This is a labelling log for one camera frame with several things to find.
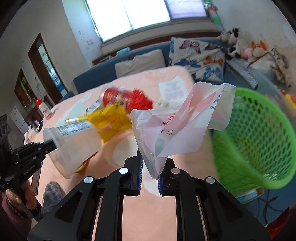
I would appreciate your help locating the pink pig plush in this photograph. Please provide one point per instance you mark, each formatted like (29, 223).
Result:
(247, 53)

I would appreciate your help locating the window with dark frame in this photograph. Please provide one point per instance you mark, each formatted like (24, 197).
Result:
(114, 18)

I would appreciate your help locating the clear plastic lid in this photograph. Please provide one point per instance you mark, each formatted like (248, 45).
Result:
(115, 152)

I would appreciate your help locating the person's left hand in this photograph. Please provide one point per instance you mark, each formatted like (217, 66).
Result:
(16, 201)

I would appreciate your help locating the green plastic mesh basket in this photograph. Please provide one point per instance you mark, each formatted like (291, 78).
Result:
(257, 149)

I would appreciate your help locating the clear plastic storage box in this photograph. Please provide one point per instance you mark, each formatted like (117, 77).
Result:
(269, 89)

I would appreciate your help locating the large translucent plastic tub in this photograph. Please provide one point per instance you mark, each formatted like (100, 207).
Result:
(75, 143)

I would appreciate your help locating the butterfly print pillow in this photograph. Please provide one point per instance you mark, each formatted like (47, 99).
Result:
(203, 60)

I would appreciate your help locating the red capped white bottle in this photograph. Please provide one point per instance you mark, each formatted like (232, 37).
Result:
(44, 109)

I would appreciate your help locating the blue sofa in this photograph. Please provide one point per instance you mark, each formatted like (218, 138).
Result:
(236, 72)

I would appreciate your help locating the crumpled white red tissue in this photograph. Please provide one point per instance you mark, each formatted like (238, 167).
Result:
(160, 103)

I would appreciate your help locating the grey plain cushion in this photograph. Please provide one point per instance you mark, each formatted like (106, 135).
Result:
(148, 61)

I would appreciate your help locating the black white cow plush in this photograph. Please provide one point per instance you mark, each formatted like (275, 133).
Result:
(236, 42)

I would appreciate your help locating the colourful pinwheel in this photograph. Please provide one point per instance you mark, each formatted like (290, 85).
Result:
(212, 12)

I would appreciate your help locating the orange fox plush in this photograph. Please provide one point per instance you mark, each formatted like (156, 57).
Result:
(258, 49)

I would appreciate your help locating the teal tissue box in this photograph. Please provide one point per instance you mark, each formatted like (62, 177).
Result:
(123, 51)

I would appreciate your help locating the red plastic stool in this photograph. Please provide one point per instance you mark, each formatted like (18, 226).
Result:
(284, 227)

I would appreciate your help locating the yellow duck toy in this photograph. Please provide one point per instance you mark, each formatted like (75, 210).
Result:
(290, 102)

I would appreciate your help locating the yellow snack wrapper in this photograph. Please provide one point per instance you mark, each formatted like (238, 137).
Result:
(110, 120)

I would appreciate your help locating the wooden doorway frame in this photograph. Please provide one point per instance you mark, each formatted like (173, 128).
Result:
(46, 71)

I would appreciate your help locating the red foam fruit net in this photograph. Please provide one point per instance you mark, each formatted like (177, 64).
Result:
(138, 100)

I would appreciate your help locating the white blue milk carton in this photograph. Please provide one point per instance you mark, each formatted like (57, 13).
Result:
(94, 107)

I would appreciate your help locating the clear and pink plastic bag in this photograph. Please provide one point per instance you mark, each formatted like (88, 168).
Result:
(164, 132)

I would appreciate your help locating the grey knitted glove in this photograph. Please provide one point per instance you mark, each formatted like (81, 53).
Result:
(52, 196)

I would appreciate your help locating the white tissue pack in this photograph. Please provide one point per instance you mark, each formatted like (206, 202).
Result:
(30, 135)

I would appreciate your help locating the dark wooden shelf cabinet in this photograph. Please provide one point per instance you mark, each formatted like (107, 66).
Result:
(27, 98)

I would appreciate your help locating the beige patterned cloth bag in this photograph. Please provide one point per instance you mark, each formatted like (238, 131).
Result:
(273, 61)

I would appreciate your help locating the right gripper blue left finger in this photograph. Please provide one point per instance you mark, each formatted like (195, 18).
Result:
(132, 186)

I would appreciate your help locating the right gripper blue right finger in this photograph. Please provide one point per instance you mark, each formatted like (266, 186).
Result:
(167, 182)

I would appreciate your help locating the grey white plush toy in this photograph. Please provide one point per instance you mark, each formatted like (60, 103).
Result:
(224, 36)

